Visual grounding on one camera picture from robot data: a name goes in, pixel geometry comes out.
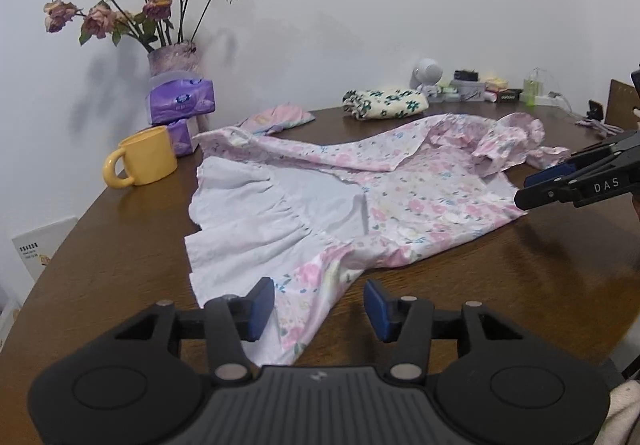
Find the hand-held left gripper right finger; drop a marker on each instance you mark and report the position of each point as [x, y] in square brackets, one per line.
[377, 312]

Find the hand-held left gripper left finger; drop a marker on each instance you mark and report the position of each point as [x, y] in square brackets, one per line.
[260, 307]

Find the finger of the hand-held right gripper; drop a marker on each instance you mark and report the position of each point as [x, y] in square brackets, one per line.
[550, 175]
[535, 197]

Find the pink floral dress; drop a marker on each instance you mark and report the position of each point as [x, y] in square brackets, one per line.
[425, 190]

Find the white power strip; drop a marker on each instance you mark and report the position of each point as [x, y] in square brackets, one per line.
[550, 101]

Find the small black clip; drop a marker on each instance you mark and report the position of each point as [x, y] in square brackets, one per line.
[595, 109]

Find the brown board with slot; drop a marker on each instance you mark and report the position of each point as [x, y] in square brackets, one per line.
[620, 100]

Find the green spray bottle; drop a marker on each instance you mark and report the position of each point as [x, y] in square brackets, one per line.
[530, 90]

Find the dark box with white lettering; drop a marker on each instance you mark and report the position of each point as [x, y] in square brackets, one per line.
[507, 96]

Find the yellow soap box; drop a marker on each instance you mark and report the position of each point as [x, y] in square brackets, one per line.
[496, 83]

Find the grey tin box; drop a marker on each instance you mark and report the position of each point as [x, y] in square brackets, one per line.
[470, 89]

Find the black charger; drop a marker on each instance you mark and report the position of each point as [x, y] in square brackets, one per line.
[466, 75]

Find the green white small box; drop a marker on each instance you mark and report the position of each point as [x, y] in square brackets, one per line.
[446, 88]

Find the white robot speaker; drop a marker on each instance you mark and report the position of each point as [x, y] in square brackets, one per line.
[429, 72]

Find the cream cloth with green flowers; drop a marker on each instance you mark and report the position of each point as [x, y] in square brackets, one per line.
[385, 103]

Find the purple tissue pack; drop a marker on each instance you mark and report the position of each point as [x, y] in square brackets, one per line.
[182, 137]
[180, 100]

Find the yellow mug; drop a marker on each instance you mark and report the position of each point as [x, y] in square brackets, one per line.
[150, 155]

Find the pink pastel garment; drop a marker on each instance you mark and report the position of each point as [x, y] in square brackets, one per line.
[285, 117]

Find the white printed card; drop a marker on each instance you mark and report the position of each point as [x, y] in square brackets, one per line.
[45, 245]

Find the person's white fuzzy clothing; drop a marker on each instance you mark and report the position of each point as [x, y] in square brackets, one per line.
[627, 410]

